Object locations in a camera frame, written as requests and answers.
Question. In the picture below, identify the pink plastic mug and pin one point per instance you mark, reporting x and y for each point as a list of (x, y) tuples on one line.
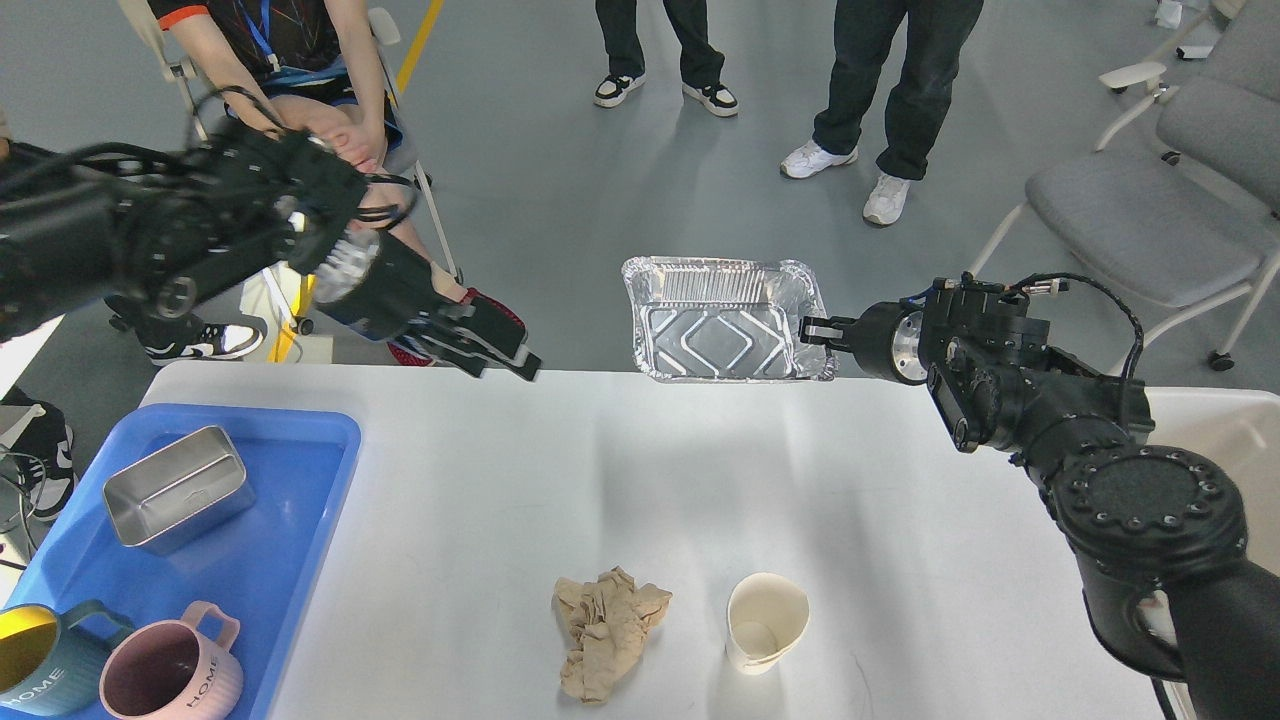
[(176, 669)]

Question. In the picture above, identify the white side table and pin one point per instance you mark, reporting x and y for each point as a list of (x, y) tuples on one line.
[(17, 354)]

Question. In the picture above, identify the grey padded chair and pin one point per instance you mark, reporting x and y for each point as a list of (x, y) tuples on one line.
[(1146, 224)]

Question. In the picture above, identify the person in black trousers left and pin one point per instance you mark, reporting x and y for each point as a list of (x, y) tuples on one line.
[(42, 455)]

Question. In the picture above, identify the teal mug yellow inside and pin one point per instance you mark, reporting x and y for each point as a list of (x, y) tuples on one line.
[(51, 662)]

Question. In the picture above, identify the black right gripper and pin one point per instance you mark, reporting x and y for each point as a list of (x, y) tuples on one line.
[(884, 340)]

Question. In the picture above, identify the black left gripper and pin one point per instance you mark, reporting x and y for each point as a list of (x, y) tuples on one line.
[(384, 291)]

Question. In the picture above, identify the crumpled brown paper napkin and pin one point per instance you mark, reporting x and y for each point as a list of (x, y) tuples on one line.
[(608, 621)]

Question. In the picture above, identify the stainless steel rectangular tin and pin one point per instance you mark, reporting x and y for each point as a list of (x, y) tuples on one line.
[(179, 492)]

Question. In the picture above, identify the blue plastic tray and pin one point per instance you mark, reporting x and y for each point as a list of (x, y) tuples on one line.
[(259, 566)]

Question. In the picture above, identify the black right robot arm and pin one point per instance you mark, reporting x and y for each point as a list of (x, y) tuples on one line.
[(1158, 532)]

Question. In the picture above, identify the aluminium foil tray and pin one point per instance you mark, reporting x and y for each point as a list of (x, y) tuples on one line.
[(724, 320)]

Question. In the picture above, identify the white plastic waste bin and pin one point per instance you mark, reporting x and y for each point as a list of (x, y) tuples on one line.
[(1239, 430)]

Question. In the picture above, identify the white paper cup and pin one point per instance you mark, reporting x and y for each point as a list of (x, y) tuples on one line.
[(766, 616)]

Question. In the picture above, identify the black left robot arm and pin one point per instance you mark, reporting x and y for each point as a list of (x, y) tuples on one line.
[(171, 230)]

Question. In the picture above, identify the seated person red shoes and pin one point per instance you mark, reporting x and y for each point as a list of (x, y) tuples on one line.
[(304, 89)]

